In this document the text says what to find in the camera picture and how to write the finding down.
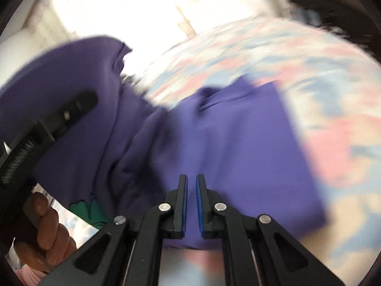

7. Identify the purple hoodie sweatshirt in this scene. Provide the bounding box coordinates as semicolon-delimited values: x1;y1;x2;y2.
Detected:
1;37;326;249

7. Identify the pastel floral bed blanket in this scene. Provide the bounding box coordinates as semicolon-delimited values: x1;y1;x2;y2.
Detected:
29;14;381;286

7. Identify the person left hand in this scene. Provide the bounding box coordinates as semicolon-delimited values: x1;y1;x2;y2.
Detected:
14;192;77;273

